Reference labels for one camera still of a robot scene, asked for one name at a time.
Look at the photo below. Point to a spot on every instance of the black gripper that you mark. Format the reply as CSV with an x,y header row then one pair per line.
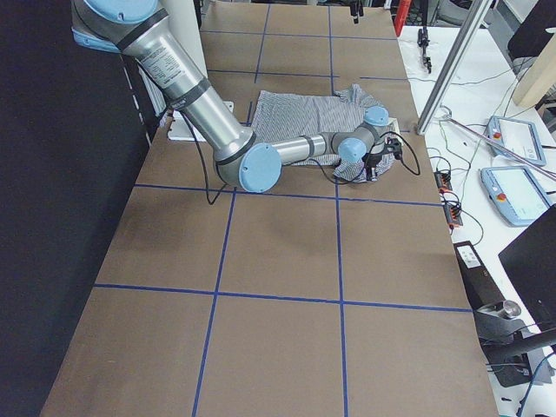
x,y
373,164

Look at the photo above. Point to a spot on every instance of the striped polo shirt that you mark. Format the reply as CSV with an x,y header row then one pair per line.
x,y
334,130

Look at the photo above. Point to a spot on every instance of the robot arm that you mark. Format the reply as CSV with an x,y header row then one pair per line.
x,y
141,30

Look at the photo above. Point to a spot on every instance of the orange black connector strip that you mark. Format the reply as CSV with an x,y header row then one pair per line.
x,y
450,201

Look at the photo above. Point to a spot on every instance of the silver reacher grabber stick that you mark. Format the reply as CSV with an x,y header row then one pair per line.
x,y
447,116

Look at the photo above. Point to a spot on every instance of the far teach pendant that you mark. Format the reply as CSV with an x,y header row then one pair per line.
x,y
518,136

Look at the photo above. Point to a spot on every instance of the teach pendant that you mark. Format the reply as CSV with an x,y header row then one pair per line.
x,y
515,193
518,136

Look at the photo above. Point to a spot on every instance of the near teach pendant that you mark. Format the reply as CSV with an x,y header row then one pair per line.
x,y
515,193

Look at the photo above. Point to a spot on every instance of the black grabber tool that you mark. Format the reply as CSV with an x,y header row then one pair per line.
x,y
423,39

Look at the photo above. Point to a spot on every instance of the black power box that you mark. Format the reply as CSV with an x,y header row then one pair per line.
x,y
480,287

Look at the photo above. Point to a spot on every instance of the black monitor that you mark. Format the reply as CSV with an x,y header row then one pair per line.
x,y
529,263

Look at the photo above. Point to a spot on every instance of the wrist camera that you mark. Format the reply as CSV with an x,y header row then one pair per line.
x,y
394,147

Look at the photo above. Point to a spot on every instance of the aluminium frame post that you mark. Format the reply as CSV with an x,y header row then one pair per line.
x,y
462,42

